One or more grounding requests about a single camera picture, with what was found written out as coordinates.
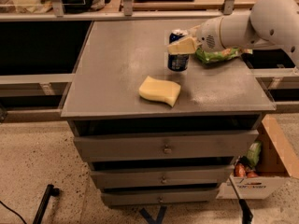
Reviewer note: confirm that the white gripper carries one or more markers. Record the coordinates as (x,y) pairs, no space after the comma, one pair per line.
(207,36)

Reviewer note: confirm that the blue pepsi can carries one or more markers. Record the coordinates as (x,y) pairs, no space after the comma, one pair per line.
(177,63)

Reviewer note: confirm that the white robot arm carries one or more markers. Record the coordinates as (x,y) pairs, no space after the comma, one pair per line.
(271,24)

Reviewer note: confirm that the yellow sponge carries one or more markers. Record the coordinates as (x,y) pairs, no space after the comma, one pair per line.
(158,90)

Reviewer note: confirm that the green chip bag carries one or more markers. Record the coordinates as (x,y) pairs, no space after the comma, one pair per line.
(220,56)

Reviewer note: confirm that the top grey drawer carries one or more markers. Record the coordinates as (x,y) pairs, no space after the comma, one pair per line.
(158,146)

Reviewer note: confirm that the grey drawer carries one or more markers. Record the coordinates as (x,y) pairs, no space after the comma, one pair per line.
(159,196)
(158,177)
(158,146)

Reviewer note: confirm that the grey drawer cabinet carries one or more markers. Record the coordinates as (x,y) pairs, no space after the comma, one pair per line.
(104,100)

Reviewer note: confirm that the green snack bag in box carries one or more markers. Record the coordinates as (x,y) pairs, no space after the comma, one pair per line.
(253,153)

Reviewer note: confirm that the middle grey drawer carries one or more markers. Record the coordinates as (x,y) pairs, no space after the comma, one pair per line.
(158,177)

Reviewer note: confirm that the orange snack bag in box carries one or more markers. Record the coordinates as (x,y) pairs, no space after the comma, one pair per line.
(244,171)

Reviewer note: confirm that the cardboard box with snacks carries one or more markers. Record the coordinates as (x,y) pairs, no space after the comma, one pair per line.
(277,164)

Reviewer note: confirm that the bottom grey drawer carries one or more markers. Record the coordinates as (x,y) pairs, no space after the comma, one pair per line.
(159,196)

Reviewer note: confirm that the black stand leg right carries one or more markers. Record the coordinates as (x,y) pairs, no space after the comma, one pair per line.
(247,216)

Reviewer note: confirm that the black stand leg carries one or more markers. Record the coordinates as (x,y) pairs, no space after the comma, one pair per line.
(50,191)
(247,216)

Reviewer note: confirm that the black stand leg left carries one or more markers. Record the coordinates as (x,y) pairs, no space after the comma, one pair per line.
(50,191)

